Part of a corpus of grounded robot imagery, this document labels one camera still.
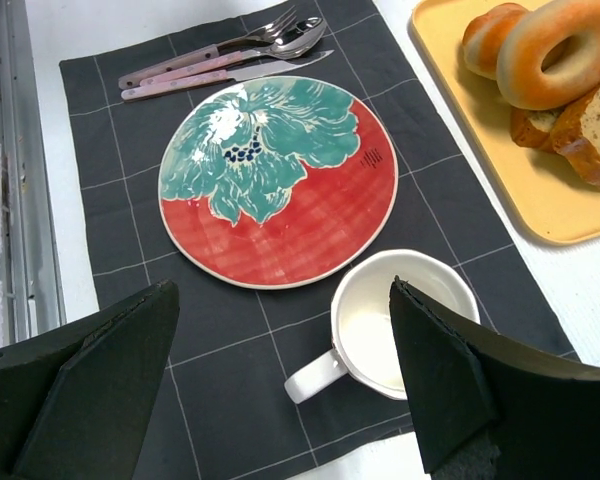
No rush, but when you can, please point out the white mug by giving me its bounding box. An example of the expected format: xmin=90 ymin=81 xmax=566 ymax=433
xmin=284 ymin=249 xmax=480 ymax=404

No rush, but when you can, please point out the dark checked placemat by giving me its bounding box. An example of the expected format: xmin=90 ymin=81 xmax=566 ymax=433
xmin=60 ymin=1 xmax=575 ymax=479

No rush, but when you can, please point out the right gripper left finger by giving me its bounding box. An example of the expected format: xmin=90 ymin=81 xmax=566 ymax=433
xmin=0 ymin=280 xmax=180 ymax=479

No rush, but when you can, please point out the pink handled spoon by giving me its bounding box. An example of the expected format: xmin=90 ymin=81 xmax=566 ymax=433
xmin=139 ymin=17 xmax=327 ymax=86

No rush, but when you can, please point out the bread slice back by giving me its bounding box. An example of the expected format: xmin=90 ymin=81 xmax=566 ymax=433
xmin=550 ymin=84 xmax=600 ymax=190

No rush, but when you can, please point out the bread slice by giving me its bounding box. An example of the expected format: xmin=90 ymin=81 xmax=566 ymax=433
xmin=550 ymin=84 xmax=600 ymax=190
xmin=510 ymin=107 xmax=564 ymax=153

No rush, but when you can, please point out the aluminium table frame rail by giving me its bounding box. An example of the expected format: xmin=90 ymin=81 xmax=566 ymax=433
xmin=0 ymin=1 xmax=65 ymax=344

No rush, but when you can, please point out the orange bagel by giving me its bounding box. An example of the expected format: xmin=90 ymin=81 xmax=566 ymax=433
xmin=496 ymin=1 xmax=600 ymax=110

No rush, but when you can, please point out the red and teal plate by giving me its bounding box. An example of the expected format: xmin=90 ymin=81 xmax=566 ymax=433
xmin=157 ymin=76 xmax=399 ymax=290

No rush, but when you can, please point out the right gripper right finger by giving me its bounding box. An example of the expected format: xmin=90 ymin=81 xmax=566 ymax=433
xmin=389 ymin=279 xmax=600 ymax=479

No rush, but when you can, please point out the pink handled knife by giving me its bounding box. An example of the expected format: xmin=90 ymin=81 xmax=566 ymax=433
xmin=121 ymin=50 xmax=333 ymax=102

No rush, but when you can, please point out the yellow tray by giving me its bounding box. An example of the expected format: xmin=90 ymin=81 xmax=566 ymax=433
xmin=411 ymin=1 xmax=600 ymax=245

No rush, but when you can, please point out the striped orange bun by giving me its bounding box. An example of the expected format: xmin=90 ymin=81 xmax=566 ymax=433
xmin=462 ymin=2 xmax=529 ymax=80

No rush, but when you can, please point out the bread slice front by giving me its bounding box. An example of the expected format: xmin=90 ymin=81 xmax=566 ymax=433
xmin=510 ymin=107 xmax=564 ymax=153

